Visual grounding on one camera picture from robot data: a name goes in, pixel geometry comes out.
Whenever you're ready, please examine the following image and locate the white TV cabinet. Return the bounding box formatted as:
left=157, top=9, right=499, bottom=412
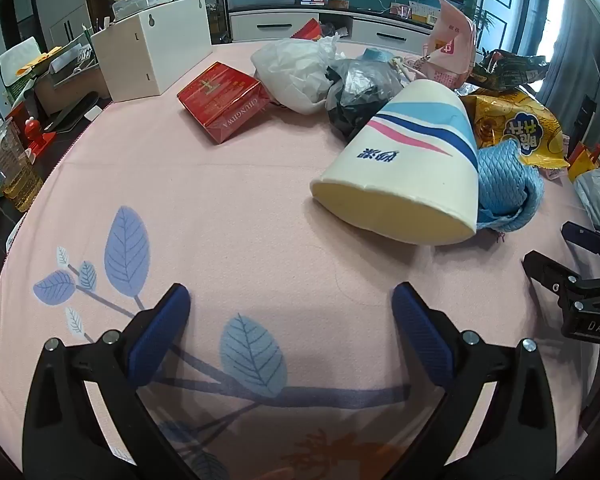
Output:
left=228, top=5, right=436, bottom=53

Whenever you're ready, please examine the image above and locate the pink snack bag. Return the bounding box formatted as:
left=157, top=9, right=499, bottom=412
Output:
left=422, top=0, right=477, bottom=90

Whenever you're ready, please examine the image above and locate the white desk calendar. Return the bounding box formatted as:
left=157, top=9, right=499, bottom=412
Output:
left=409, top=1, right=443, bottom=25

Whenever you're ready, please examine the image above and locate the red toy figurine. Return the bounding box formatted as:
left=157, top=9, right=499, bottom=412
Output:
left=24, top=117, right=56, bottom=158

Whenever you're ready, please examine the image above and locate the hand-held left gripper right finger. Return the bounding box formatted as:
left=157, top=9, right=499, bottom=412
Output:
left=380, top=281, right=588, bottom=480

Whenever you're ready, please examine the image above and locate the black flat case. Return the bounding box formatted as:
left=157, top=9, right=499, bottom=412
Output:
left=45, top=92, right=101, bottom=133

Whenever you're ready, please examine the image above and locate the clear bottle yellow liquid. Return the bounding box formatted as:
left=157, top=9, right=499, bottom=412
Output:
left=0, top=122, right=44, bottom=212

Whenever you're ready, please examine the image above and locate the red cigarette carton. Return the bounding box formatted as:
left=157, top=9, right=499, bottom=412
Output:
left=176, top=61, right=271, bottom=146

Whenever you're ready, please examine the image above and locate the brown cardboard box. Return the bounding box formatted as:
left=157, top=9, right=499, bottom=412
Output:
left=32, top=67, right=112, bottom=116

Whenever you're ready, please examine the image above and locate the clear lidded storage box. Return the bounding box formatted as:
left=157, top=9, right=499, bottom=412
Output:
left=111, top=0, right=173, bottom=21

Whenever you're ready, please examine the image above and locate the black plastic bag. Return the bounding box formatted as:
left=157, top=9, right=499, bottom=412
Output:
left=325, top=58, right=406, bottom=143

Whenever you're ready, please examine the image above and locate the yellow chip bag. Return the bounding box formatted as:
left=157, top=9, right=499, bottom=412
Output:
left=462, top=89, right=571, bottom=170

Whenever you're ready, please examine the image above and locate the white wooden box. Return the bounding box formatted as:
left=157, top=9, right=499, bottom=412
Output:
left=91, top=0, right=213, bottom=103

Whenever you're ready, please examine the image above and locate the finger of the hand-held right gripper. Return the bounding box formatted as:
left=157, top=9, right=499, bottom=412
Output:
left=561, top=221, right=600, bottom=276
left=523, top=250, right=600, bottom=312

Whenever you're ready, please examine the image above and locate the white striped paper cup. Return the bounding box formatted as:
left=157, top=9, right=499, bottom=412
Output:
left=310, top=79, right=480, bottom=247

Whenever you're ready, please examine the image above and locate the green snack bag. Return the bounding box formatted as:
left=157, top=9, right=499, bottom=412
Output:
left=472, top=50, right=551, bottom=92

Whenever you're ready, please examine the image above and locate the grey curtain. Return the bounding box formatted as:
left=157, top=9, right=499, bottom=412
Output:
left=532, top=0, right=600, bottom=126

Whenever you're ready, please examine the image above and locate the pink leaf-print tablecloth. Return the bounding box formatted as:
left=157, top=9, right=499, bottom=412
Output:
left=0, top=40, right=600, bottom=480

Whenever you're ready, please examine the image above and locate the orange shopping bag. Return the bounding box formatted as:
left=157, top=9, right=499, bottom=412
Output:
left=567, top=142, right=600, bottom=183

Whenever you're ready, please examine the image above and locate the blue knitted cloth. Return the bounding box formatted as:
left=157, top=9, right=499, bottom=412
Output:
left=477, top=139, right=545, bottom=235

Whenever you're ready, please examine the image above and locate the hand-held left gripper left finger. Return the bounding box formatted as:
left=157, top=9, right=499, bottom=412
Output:
left=22, top=282, right=201, bottom=480

